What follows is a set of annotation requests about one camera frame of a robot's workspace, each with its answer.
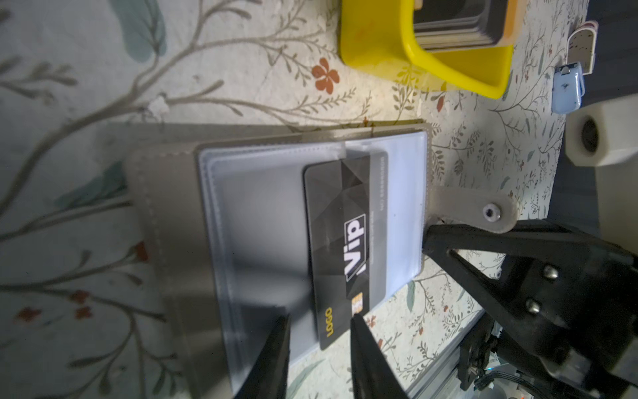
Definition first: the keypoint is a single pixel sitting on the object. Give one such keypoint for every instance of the yellow plastic tray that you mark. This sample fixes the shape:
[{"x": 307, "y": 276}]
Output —
[{"x": 377, "y": 37}]

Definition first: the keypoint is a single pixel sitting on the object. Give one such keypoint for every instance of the pink white small clip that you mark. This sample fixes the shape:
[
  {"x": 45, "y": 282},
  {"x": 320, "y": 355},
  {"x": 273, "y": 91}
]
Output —
[{"x": 582, "y": 46}]

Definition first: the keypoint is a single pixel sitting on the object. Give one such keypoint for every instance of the blue small clip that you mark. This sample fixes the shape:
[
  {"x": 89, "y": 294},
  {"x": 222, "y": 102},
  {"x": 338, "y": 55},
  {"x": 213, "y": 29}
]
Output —
[{"x": 568, "y": 88}]

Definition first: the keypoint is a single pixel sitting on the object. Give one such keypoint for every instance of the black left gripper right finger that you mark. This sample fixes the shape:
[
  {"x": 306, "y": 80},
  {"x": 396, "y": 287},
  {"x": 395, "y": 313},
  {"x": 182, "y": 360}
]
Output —
[{"x": 372, "y": 376}]

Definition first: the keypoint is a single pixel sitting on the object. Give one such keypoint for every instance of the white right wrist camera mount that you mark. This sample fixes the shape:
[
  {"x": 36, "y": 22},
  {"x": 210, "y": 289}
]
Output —
[{"x": 604, "y": 136}]

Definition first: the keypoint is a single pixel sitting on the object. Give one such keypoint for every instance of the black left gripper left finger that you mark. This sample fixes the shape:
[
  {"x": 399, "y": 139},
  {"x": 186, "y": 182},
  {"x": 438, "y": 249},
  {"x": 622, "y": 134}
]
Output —
[{"x": 268, "y": 377}]

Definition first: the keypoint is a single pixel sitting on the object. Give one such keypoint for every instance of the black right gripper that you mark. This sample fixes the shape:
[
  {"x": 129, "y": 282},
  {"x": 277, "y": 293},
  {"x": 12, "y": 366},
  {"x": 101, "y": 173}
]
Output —
[{"x": 569, "y": 299}]

